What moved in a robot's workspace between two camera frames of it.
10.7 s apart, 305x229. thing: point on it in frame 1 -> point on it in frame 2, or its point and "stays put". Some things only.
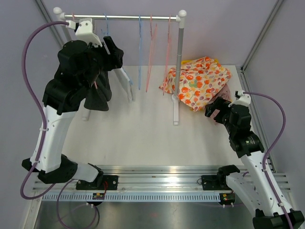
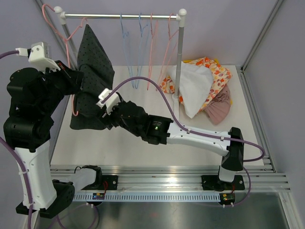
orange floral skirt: x=199 y=80 stays put
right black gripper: x=220 y=104 -> x=109 y=119
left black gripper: x=114 y=59 -> x=73 y=78
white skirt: x=126 y=83 -> x=195 y=84
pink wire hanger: x=153 y=34 stays put
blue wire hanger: x=106 y=24 -> x=125 y=36
